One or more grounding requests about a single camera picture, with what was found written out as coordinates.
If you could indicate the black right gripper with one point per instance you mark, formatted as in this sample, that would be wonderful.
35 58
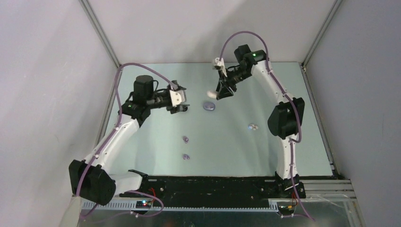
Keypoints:
225 91

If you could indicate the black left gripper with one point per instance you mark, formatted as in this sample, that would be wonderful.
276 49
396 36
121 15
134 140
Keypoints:
172 109

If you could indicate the white earbud charging case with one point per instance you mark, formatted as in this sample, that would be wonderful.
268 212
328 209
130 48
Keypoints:
212 94

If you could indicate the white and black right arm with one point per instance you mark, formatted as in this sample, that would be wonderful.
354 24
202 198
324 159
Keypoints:
286 117

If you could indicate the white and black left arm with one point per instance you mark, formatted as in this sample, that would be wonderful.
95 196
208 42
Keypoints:
91 178

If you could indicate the purple earbud charging case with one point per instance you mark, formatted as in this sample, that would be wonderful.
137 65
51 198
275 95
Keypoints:
209 106

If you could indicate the purple earbud far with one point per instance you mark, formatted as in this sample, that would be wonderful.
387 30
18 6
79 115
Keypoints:
185 139

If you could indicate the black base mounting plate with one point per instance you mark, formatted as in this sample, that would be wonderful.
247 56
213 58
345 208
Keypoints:
190 192

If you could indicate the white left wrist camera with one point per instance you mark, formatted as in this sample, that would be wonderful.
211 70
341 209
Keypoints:
177 96

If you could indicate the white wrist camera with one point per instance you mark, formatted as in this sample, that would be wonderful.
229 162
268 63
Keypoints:
177 96
218 63

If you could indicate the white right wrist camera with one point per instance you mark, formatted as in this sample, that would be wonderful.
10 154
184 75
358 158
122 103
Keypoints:
218 63

